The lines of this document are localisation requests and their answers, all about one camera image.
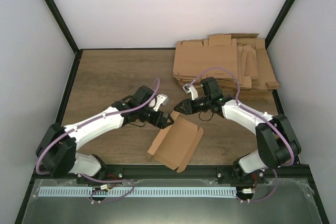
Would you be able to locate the grey metal front plate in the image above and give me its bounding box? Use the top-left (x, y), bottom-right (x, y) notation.
top-left (22, 179), bottom-right (322, 223)

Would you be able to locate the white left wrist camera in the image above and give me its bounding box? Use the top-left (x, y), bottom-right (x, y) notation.
top-left (153, 94), bottom-right (169, 111)

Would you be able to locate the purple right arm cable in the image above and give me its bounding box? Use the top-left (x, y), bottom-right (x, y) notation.
top-left (188, 67), bottom-right (295, 204)

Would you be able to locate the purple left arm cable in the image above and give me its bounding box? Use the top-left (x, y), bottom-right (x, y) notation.
top-left (35, 77), bottom-right (137, 205)

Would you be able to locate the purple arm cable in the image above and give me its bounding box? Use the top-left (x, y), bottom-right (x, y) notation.
top-left (35, 77), bottom-right (137, 205)
top-left (188, 67), bottom-right (295, 204)

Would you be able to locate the stack of flat cardboard blanks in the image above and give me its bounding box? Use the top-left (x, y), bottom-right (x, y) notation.
top-left (173, 34), bottom-right (280, 99)

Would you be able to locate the cardboard box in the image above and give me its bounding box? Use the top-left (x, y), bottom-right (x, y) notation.
top-left (146, 111), bottom-right (204, 173)

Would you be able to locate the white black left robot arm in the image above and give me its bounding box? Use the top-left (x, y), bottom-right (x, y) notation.
top-left (36, 86), bottom-right (174, 184)

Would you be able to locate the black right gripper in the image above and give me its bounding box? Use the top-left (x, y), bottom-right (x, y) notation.
top-left (175, 97), bottom-right (212, 115)

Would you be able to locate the light blue slotted cable duct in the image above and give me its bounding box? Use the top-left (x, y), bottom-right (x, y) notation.
top-left (38, 186), bottom-right (237, 198)

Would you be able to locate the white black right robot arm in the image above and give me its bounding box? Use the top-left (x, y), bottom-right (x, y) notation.
top-left (174, 77), bottom-right (301, 184)

